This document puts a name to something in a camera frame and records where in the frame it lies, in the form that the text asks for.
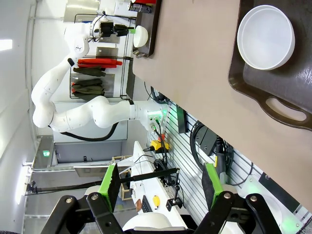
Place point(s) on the black green-tipped right gripper finger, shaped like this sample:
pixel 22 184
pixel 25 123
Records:
pixel 120 33
pixel 111 185
pixel 212 185
pixel 120 26

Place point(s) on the large olive green cloth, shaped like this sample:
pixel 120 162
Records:
pixel 87 89

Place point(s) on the wooden crate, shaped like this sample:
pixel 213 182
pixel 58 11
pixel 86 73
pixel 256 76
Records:
pixel 126 192

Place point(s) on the black flat panel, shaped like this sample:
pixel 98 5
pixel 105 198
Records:
pixel 182 120

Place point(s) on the yellow emergency stop box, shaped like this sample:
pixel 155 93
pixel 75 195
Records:
pixel 158 145

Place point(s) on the small cream white bowl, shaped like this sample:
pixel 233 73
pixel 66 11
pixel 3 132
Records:
pixel 141 36

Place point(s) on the white desk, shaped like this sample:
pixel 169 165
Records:
pixel 148 165

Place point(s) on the large white bowl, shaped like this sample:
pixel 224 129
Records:
pixel 265 36

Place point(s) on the yellow oval object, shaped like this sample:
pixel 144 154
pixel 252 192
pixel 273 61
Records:
pixel 156 201

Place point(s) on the red folded cloth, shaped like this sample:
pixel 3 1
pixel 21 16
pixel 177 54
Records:
pixel 100 63

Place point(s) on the black box under table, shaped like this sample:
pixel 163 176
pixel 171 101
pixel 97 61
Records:
pixel 207 141

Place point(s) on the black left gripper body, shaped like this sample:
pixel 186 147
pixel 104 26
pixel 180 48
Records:
pixel 107 29

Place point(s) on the dark brown serving tray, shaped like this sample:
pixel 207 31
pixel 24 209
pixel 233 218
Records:
pixel 275 83
pixel 152 31

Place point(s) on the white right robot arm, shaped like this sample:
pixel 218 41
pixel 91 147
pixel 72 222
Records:
pixel 146 220

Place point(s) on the black keyboard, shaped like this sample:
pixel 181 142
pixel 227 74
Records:
pixel 145 204

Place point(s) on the green exit sign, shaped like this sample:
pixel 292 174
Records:
pixel 45 153

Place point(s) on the small olive green cloth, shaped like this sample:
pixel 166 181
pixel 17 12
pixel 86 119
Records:
pixel 89 72

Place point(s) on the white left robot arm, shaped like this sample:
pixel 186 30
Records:
pixel 73 114

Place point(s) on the black boom pole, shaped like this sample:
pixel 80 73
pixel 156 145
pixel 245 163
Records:
pixel 146 176

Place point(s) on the small black clamp stand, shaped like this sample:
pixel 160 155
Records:
pixel 174 202

